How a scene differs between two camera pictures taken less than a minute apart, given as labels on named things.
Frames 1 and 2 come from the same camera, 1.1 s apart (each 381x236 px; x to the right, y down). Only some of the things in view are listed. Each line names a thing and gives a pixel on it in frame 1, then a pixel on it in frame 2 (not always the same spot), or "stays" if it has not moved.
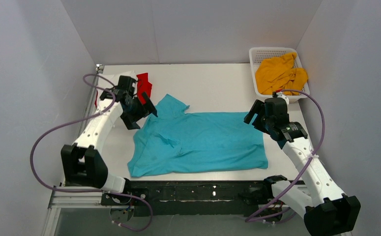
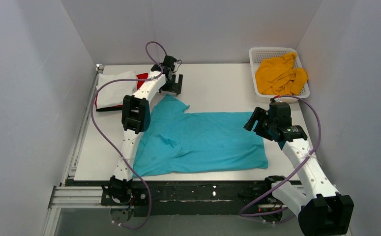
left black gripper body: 138,110 → 174,82
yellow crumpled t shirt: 278,73 stays
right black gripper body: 258,117 stays
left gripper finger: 129,122 → 176,87
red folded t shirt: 143,85 stays
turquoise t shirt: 176,141 stays
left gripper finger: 148,103 → 178,86
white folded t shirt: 103,83 stays
